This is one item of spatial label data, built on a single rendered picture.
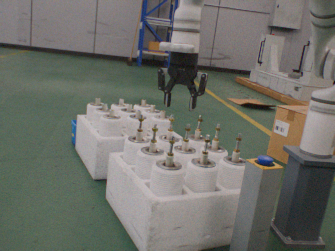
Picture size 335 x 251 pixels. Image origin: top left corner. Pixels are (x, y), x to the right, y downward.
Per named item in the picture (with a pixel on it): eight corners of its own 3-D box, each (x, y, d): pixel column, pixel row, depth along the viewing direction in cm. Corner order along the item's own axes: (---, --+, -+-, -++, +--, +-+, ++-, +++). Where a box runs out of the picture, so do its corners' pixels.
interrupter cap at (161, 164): (168, 160, 107) (168, 157, 106) (187, 168, 102) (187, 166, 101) (150, 164, 101) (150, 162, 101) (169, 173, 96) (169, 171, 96)
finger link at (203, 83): (202, 72, 91) (194, 94, 93) (208, 75, 91) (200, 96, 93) (205, 72, 94) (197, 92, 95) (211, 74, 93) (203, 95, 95)
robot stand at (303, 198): (302, 225, 129) (321, 148, 122) (325, 248, 115) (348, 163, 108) (265, 223, 127) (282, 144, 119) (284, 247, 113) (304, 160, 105)
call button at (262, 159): (264, 161, 96) (266, 154, 96) (274, 167, 93) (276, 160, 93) (253, 162, 95) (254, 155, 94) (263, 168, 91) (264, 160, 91)
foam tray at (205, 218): (195, 188, 149) (201, 148, 144) (254, 240, 115) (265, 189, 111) (105, 197, 131) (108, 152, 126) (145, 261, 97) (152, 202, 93)
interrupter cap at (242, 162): (248, 168, 108) (248, 166, 108) (223, 164, 109) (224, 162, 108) (245, 160, 115) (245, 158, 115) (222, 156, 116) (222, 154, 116)
